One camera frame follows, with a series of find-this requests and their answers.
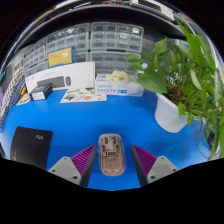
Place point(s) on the small black box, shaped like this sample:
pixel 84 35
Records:
pixel 40 92

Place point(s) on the black mouse pad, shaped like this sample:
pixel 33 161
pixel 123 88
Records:
pixel 30 146

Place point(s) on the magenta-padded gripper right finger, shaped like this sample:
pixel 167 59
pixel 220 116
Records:
pixel 160 166

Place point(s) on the transparent computer mouse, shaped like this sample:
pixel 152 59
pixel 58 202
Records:
pixel 112 156

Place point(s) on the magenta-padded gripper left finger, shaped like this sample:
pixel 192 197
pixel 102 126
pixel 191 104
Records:
pixel 68 168

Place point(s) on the large printed sticker sheet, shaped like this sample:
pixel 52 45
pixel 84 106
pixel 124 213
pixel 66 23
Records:
pixel 83 95

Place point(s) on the yellow and blue box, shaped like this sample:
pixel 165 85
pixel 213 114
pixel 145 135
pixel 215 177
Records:
pixel 60 56

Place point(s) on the dark wall shelf unit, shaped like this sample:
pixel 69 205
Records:
pixel 100 15

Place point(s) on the green plant in white pot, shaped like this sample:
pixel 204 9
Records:
pixel 170 113

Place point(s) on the white and blue tissue box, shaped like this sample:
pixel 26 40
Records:
pixel 116 87

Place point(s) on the long white keyboard box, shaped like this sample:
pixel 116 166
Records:
pixel 80 75

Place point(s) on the small printed sticker sheet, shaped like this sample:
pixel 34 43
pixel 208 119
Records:
pixel 23 99

